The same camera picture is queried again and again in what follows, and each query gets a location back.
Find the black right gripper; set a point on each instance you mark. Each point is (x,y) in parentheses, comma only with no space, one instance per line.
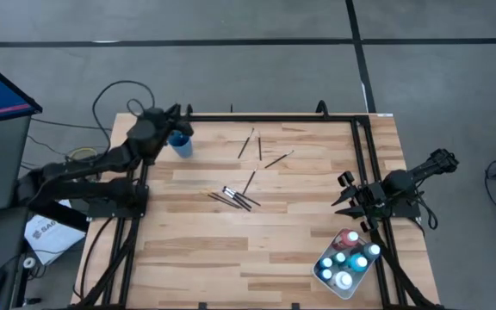
(370,196)

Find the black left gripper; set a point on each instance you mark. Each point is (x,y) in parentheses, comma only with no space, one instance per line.
(172,122)

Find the red paint bottle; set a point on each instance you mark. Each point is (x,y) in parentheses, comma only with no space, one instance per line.
(346,239)

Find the black paint bottle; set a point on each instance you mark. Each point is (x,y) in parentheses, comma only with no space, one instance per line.
(366,251)

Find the small green paint bottle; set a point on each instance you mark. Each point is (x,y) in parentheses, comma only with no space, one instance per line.
(339,257)

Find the turquoise paint bottle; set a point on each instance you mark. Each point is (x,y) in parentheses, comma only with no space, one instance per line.
(357,262)

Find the small dark blue paint bottle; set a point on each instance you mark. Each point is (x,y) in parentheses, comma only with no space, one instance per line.
(325,274)

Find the thin black paintbrush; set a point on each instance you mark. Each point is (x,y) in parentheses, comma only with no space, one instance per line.
(246,143)
(259,146)

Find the white paint bottle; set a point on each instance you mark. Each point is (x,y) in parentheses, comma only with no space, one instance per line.
(342,280)

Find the thin paintbrush light tip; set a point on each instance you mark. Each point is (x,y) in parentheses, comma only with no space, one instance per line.
(279,159)

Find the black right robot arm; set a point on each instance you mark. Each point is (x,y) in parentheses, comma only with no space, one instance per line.
(398,183)

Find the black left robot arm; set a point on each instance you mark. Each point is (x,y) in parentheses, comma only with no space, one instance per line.
(93,189)

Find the blue plastic cup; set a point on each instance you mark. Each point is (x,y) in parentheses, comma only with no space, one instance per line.
(183,150)

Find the white plastic tray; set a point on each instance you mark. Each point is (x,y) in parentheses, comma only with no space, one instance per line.
(357,277)

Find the thin brown paintbrush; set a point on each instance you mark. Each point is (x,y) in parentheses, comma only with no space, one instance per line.
(226,200)
(221,201)

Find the white table label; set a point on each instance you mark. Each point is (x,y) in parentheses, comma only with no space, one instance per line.
(384,114)

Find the white paper sheet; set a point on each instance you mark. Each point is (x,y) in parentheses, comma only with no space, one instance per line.
(54,241)

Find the white tape roll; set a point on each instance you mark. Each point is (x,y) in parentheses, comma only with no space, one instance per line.
(25,262)

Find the black frame hook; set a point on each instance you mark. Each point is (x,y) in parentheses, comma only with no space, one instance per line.
(322,107)
(189,110)

